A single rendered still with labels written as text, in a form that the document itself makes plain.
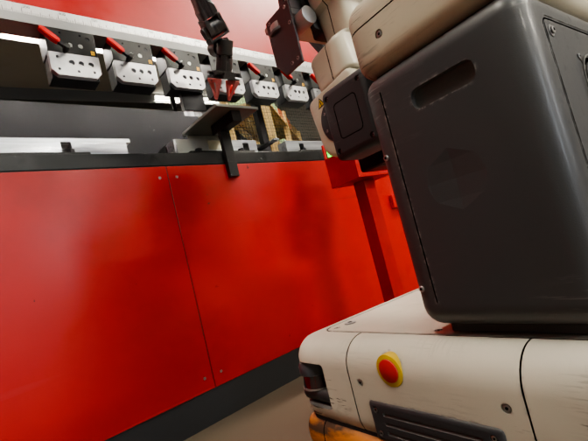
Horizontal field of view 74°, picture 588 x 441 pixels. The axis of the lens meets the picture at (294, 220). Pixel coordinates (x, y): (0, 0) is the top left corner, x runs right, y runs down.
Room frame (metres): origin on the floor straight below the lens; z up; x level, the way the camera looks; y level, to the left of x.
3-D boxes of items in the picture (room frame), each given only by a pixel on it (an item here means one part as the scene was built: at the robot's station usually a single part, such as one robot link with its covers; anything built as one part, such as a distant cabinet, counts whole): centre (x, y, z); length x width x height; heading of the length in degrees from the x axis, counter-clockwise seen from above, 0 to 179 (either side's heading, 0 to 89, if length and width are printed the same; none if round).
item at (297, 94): (1.94, -0.14, 1.26); 0.15 x 0.09 x 0.17; 133
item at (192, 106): (1.55, 0.28, 1.13); 0.10 x 0.02 x 0.10; 133
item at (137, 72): (1.40, 0.45, 1.26); 0.15 x 0.09 x 0.17; 133
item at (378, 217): (1.55, -0.31, 0.39); 0.06 x 0.06 x 0.54; 35
